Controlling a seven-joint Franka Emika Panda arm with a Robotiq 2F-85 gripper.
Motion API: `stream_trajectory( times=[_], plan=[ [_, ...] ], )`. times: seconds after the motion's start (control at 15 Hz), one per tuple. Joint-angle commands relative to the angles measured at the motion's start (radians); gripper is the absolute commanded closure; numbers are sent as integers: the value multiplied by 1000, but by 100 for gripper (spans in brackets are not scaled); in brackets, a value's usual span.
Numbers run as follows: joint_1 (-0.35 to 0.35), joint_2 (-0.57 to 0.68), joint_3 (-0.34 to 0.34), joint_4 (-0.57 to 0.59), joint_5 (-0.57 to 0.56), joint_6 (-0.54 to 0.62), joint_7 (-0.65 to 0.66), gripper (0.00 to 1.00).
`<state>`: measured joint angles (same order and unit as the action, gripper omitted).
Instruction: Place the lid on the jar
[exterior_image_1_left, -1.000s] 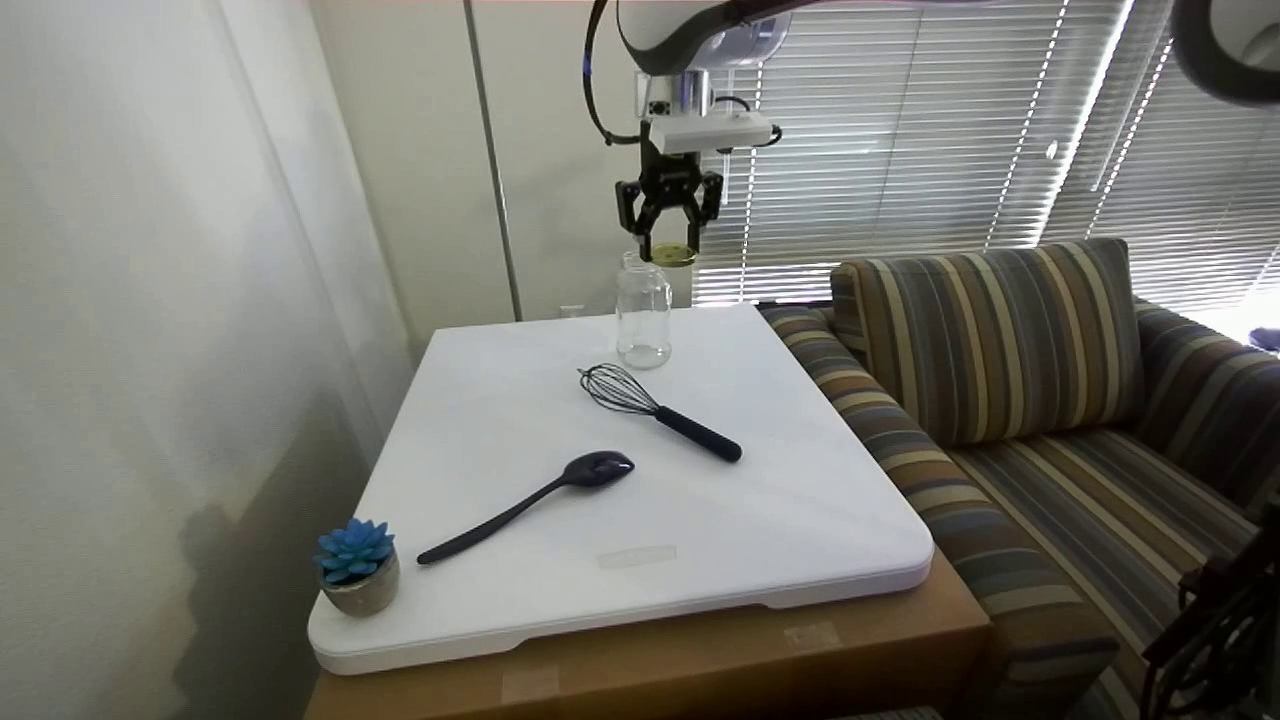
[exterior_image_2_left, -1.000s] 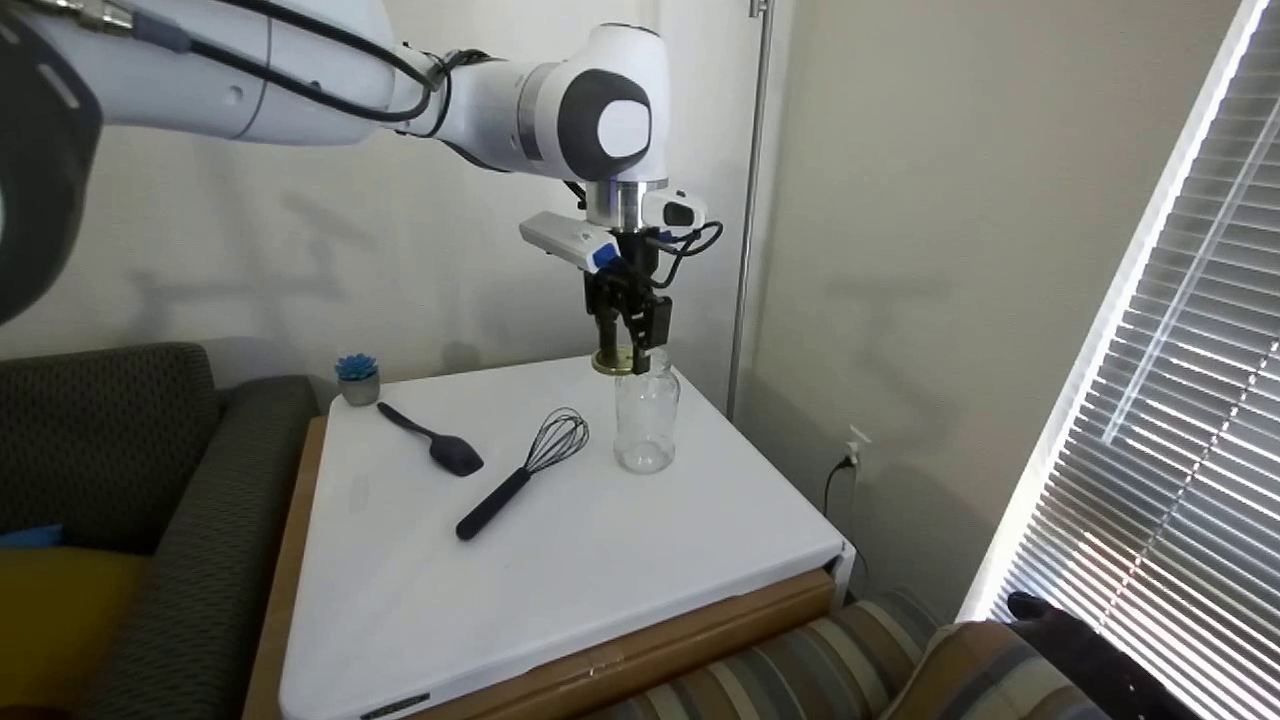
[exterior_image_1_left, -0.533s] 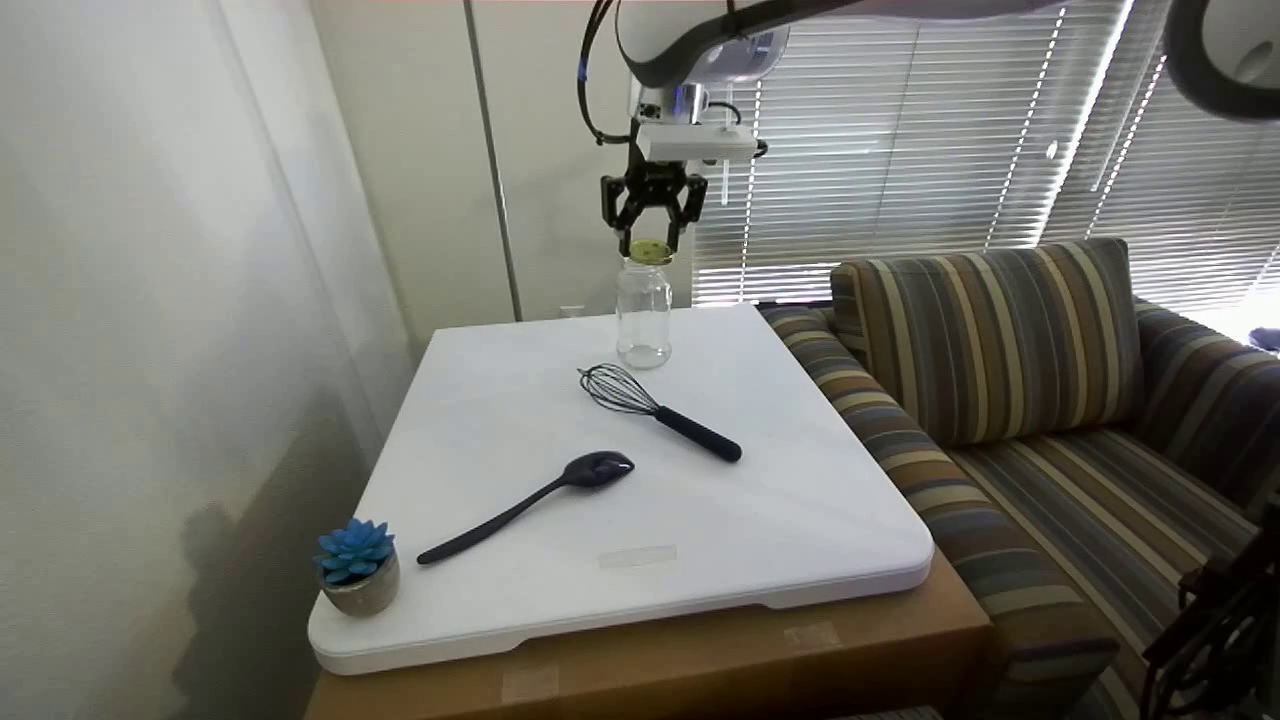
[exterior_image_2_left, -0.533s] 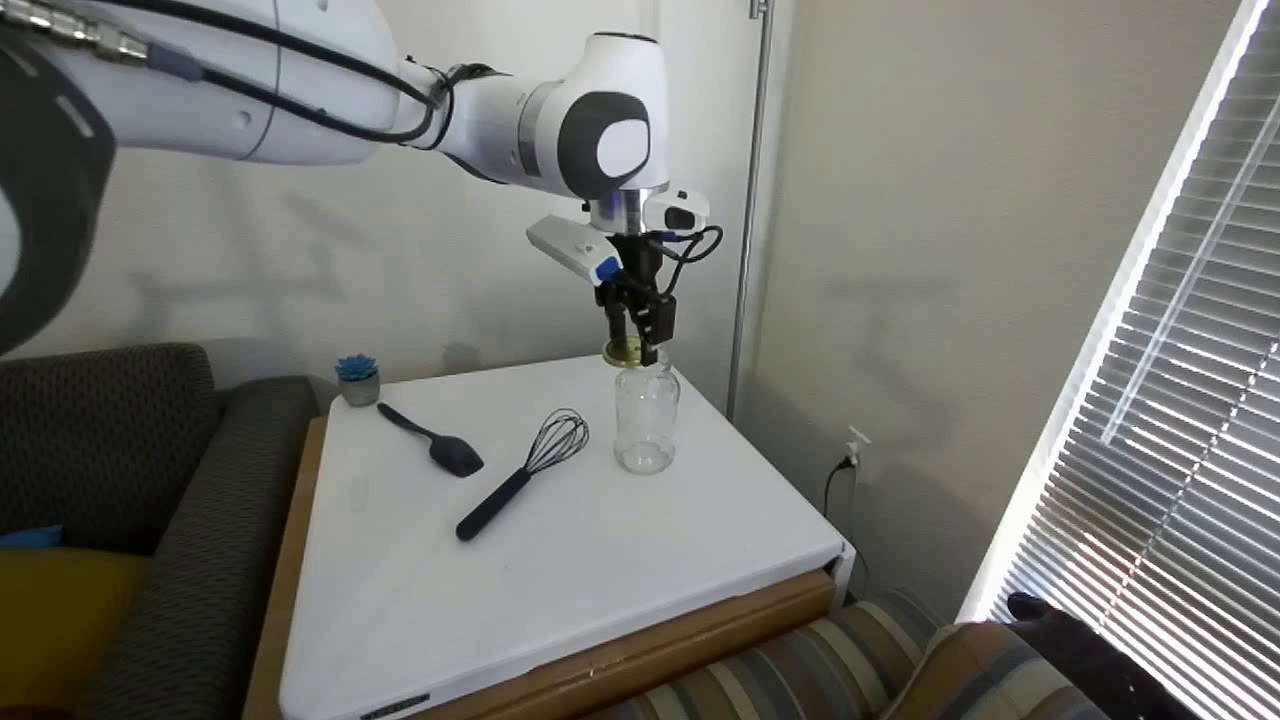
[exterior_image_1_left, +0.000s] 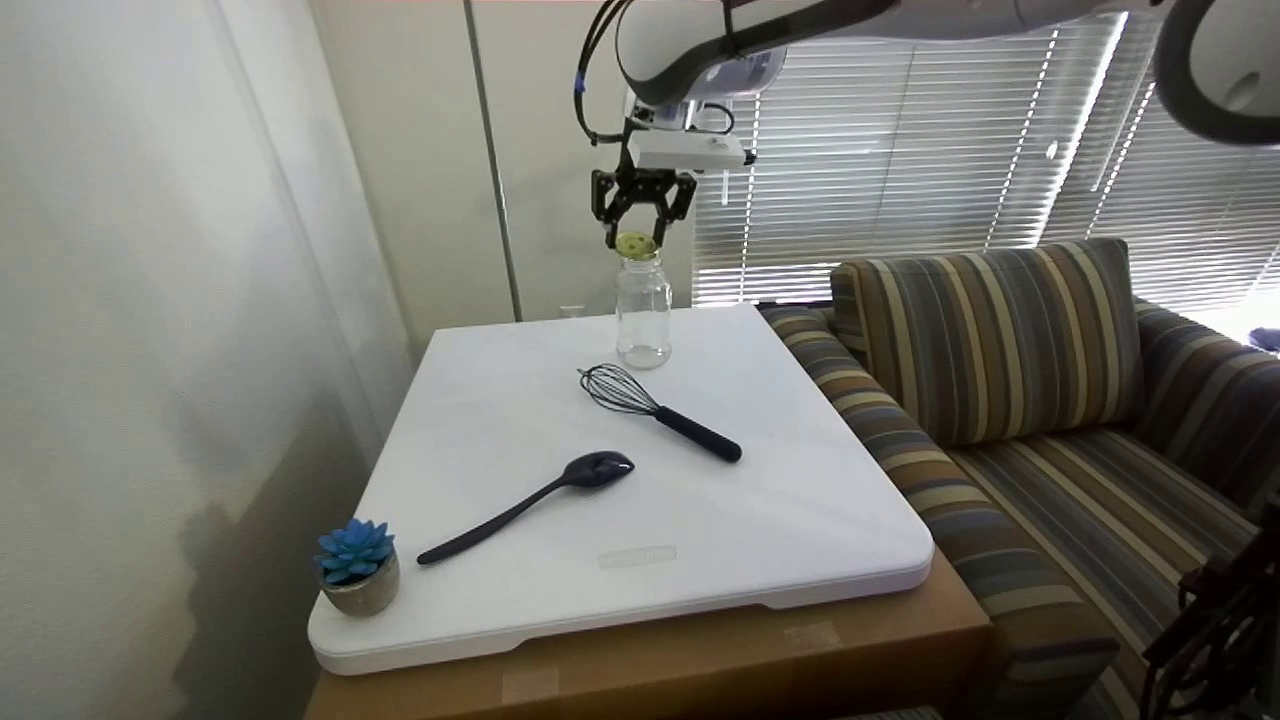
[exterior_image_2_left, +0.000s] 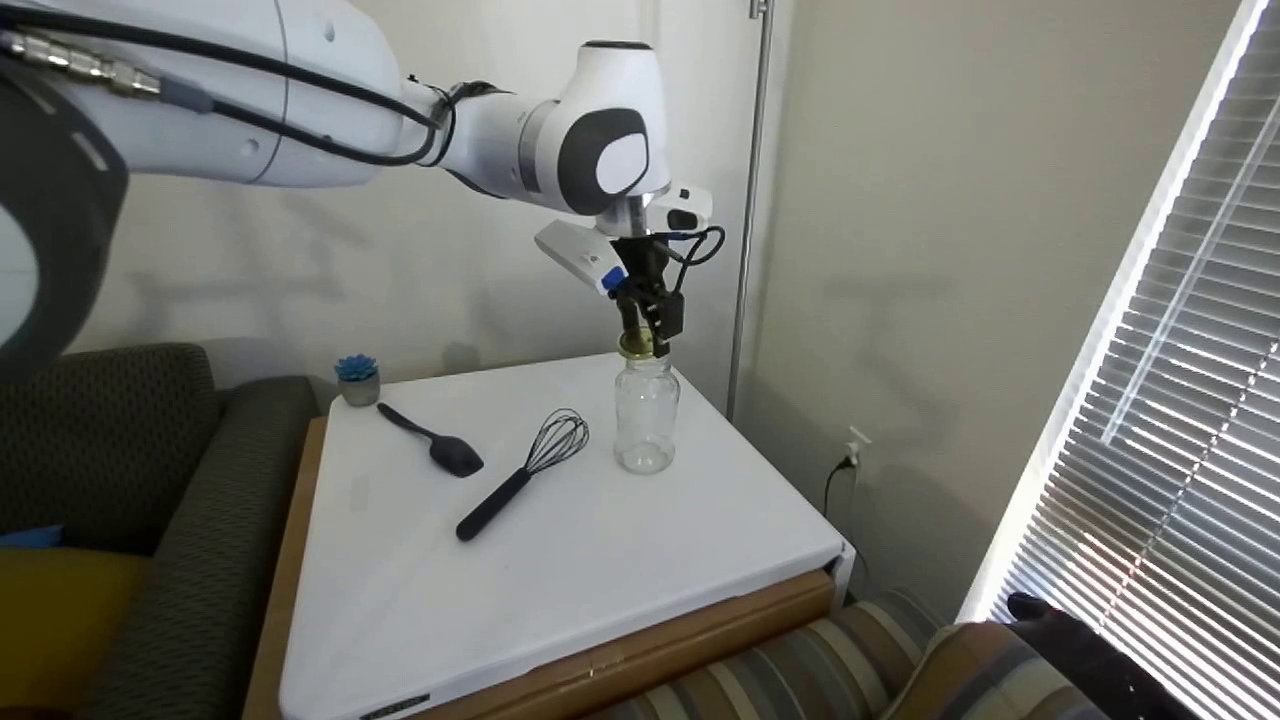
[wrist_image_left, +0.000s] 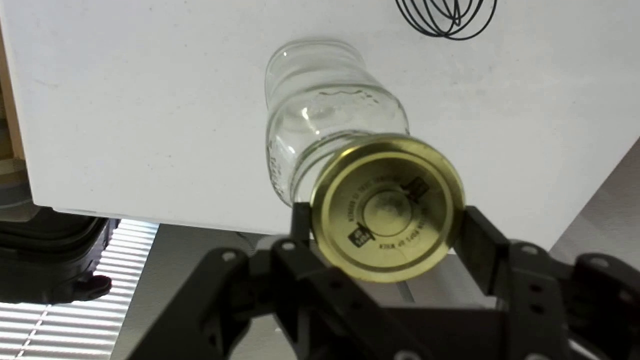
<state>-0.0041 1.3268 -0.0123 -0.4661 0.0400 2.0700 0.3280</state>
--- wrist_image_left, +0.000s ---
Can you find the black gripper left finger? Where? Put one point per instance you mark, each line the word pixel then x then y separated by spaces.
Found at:
pixel 300 226

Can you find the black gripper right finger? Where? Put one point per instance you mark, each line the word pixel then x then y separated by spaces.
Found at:
pixel 483 252

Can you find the gold metal jar lid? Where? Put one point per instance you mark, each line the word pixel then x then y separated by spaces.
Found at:
pixel 387 210

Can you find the clear glass jar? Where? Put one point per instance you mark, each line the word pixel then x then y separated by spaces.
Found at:
pixel 320 100

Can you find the white window blinds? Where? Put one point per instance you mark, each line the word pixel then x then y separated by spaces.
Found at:
pixel 72 327

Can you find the wooden table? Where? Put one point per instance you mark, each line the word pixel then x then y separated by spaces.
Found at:
pixel 9 107

